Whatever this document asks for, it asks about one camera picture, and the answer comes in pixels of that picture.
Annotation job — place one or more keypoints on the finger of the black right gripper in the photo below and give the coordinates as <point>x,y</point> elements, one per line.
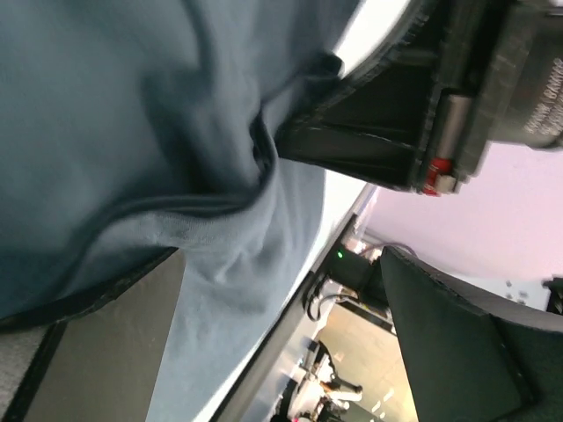
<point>373,133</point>
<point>386,38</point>

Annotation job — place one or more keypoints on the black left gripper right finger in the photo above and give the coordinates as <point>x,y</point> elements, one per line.
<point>471,355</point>

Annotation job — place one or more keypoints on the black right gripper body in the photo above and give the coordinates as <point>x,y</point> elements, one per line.
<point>519,100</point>

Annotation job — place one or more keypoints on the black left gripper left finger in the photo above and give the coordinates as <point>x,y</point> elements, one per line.
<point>98,367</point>

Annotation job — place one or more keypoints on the grey blue t shirt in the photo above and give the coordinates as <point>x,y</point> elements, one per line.
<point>133,128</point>

